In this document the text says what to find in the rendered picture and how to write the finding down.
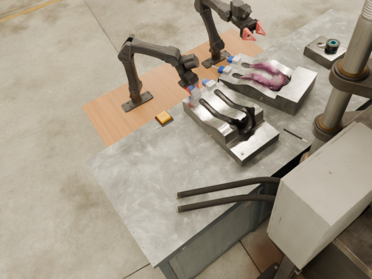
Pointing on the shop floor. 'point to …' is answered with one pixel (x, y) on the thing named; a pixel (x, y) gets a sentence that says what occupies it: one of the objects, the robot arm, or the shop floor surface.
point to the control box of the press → (320, 199)
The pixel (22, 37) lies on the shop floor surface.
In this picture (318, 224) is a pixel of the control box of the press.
